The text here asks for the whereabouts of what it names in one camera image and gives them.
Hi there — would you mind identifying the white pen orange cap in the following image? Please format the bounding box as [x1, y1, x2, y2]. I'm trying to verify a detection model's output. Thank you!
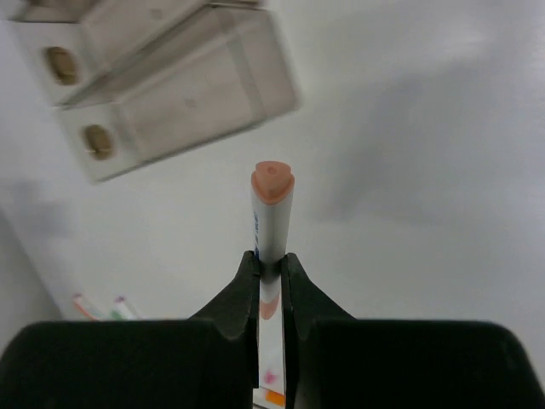
[72, 293, 104, 321]

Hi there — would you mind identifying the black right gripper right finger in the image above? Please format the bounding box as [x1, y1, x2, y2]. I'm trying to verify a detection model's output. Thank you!
[280, 254, 544, 408]

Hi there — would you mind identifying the white pen purple cap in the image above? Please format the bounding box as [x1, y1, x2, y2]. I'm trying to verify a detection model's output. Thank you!
[111, 296, 140, 320]

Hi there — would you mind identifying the clear tiered organizer tray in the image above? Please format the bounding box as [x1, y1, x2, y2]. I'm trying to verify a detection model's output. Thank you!
[1, 1, 298, 181]

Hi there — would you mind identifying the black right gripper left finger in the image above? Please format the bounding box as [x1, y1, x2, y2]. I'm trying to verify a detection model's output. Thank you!
[1, 251, 259, 408]

